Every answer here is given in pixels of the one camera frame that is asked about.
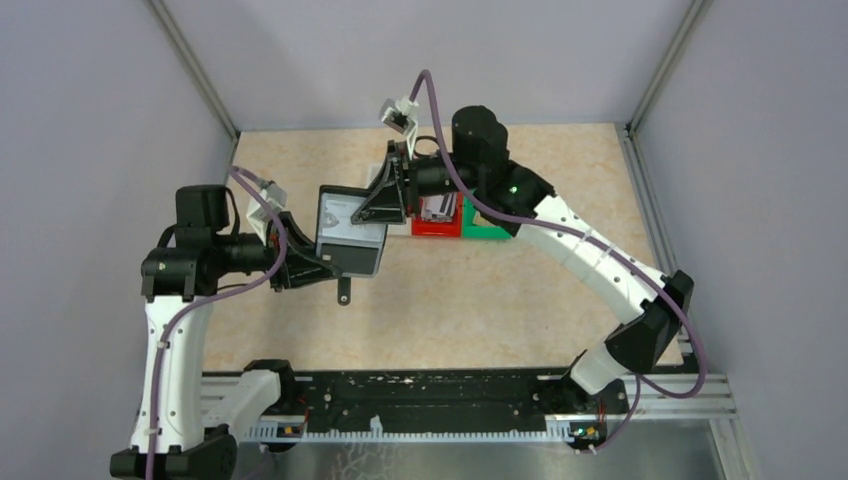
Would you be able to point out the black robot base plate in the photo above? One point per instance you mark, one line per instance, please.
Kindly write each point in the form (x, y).
(439, 401)

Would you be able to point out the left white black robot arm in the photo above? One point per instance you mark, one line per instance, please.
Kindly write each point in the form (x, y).
(174, 436)

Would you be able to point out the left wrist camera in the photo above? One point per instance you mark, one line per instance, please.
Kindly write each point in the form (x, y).
(260, 214)

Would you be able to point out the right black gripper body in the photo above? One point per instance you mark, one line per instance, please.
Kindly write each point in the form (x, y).
(411, 173)

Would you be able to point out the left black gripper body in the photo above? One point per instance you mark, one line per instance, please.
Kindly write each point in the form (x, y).
(274, 243)

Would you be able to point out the red plastic bin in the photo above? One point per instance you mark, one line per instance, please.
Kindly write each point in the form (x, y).
(421, 228)

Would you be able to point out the aluminium frame rail right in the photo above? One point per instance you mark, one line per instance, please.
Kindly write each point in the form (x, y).
(657, 234)

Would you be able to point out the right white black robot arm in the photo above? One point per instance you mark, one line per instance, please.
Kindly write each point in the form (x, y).
(649, 304)

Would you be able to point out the aluminium frame rail left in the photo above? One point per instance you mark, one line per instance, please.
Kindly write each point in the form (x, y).
(192, 65)

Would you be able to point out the cards in red bin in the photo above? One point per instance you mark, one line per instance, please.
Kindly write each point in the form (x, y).
(439, 208)

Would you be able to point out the green plastic bin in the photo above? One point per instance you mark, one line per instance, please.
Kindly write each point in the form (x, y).
(473, 226)

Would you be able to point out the aluminium frame rail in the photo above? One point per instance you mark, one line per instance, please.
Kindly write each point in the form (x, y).
(192, 65)
(657, 234)

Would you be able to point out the white plastic bin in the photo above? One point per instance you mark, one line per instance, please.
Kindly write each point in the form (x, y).
(396, 230)

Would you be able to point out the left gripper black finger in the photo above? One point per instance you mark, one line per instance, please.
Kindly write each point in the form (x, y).
(298, 272)
(297, 245)

